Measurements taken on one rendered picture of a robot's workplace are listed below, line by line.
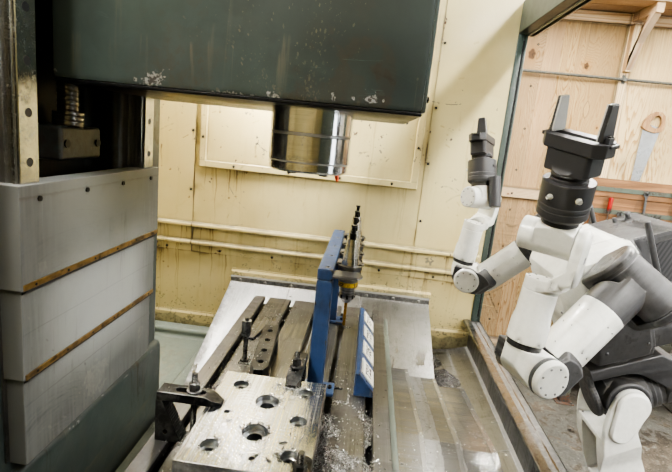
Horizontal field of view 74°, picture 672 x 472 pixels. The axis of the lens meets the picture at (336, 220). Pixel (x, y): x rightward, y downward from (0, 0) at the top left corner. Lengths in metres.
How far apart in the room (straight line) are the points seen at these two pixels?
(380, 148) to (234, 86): 1.16
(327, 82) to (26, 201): 0.53
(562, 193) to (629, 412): 0.71
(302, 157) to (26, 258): 0.49
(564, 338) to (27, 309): 0.98
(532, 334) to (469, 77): 1.25
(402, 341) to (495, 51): 1.21
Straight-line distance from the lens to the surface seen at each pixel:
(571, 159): 0.86
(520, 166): 3.63
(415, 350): 1.86
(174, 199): 2.11
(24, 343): 0.96
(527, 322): 0.94
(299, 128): 0.83
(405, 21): 0.80
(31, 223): 0.90
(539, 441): 1.44
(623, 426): 1.42
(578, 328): 1.02
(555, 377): 0.97
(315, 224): 1.96
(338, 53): 0.79
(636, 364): 1.38
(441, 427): 1.45
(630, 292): 1.06
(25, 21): 0.90
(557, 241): 0.91
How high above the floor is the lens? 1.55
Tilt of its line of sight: 11 degrees down
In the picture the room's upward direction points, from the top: 6 degrees clockwise
